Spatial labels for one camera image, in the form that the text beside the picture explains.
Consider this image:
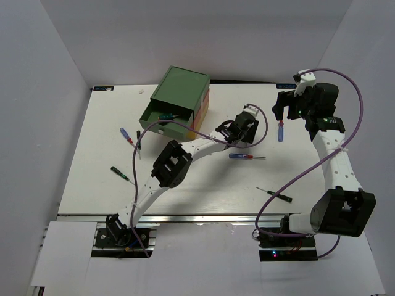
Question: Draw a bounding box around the left black logo sticker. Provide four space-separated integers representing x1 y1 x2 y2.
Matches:
92 86 114 91

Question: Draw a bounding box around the blue red screwdriver left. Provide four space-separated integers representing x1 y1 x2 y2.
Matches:
120 128 135 147

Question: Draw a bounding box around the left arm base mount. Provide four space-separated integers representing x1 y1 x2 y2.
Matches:
91 223 156 259

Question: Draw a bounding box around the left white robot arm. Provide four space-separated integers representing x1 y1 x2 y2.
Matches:
106 106 259 247

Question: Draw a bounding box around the blue red screwdriver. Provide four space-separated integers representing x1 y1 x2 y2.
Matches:
228 153 266 160
120 128 135 147
278 120 284 142

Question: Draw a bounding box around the blue red screwdriver centre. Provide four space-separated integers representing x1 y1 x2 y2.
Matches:
228 153 266 160

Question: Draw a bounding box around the green top drawer box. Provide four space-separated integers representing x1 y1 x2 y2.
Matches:
139 66 210 142

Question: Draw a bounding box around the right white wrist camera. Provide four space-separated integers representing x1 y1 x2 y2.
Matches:
293 69 316 97

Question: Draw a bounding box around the orange middle drawer box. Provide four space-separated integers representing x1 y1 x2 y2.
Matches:
194 89 210 119

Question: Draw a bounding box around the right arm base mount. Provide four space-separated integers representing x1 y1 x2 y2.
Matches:
254 217 318 263

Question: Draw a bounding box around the yellow bottom drawer box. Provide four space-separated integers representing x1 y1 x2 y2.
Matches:
186 105 208 140

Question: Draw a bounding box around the slim black screwdriver left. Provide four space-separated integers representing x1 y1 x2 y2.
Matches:
136 130 141 160

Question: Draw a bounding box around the slim green screwdriver left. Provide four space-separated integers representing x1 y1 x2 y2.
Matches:
110 166 134 184

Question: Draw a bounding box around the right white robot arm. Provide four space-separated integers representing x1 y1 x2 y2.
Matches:
272 83 376 246

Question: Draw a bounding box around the slim green screwdriver right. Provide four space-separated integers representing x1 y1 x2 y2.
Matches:
255 186 293 204

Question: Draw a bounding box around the stubby green screwdriver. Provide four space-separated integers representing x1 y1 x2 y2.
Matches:
158 113 179 120

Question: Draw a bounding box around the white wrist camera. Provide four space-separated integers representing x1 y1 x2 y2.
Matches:
293 69 316 97
243 105 259 118

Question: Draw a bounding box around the slim green screwdriver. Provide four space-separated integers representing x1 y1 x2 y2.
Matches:
110 166 134 184
255 186 293 204

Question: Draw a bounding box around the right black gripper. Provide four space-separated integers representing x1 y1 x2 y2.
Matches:
272 84 315 121

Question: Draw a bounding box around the aluminium front rail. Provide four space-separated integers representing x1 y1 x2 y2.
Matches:
57 212 293 224

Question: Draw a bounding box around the right black logo sticker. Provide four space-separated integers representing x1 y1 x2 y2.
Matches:
276 83 297 89

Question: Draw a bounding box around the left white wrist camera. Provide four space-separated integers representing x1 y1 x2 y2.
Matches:
243 105 259 118

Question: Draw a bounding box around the black logo sticker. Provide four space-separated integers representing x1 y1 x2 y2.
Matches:
92 86 114 91
276 83 297 89

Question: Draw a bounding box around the blue red screwdriver right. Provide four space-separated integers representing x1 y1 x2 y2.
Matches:
278 120 284 142

